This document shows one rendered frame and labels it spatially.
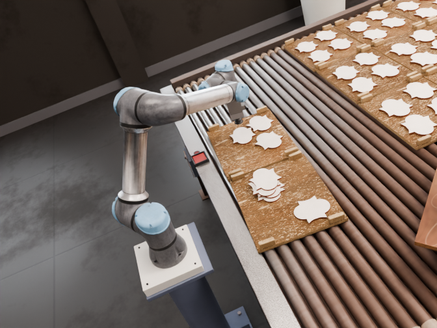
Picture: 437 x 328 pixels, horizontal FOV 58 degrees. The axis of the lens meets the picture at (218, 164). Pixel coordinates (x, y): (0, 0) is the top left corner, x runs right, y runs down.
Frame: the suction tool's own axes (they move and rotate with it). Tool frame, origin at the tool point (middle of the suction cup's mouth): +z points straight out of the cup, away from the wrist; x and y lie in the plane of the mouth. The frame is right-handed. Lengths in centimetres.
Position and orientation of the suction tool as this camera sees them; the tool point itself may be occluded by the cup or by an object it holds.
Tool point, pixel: (238, 122)
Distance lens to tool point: 190.9
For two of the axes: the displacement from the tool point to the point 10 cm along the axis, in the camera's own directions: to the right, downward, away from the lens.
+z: 2.5, 7.3, 6.3
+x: -9.6, 2.5, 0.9
